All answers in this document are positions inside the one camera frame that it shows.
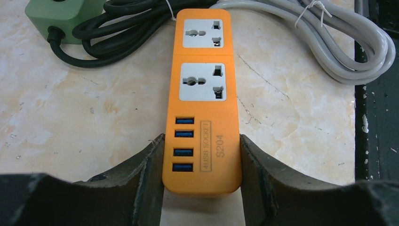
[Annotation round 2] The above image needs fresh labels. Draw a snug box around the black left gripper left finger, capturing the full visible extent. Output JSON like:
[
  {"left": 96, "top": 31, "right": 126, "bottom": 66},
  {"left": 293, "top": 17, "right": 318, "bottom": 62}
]
[{"left": 0, "top": 134, "right": 165, "bottom": 226}]

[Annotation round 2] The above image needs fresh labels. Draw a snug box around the grey cable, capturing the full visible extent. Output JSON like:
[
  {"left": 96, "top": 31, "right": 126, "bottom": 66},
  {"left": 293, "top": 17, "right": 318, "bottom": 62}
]
[{"left": 208, "top": 0, "right": 397, "bottom": 86}]

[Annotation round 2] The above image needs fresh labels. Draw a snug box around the black cable with plug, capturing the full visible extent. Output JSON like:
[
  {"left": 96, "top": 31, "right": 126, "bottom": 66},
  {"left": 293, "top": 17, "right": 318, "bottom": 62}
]
[{"left": 47, "top": 0, "right": 219, "bottom": 69}]

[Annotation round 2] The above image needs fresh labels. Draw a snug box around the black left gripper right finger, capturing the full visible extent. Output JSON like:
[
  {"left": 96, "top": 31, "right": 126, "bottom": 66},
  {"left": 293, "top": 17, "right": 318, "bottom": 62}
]
[{"left": 240, "top": 134, "right": 399, "bottom": 226}]

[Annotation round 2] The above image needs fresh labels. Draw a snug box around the orange power strip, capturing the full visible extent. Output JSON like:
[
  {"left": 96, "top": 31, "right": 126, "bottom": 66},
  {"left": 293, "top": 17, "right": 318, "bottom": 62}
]
[{"left": 162, "top": 8, "right": 242, "bottom": 197}]

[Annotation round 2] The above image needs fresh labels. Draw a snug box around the green power strip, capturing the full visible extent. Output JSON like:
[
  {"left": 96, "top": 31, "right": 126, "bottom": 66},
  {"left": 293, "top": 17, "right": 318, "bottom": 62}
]
[{"left": 24, "top": 0, "right": 106, "bottom": 44}]

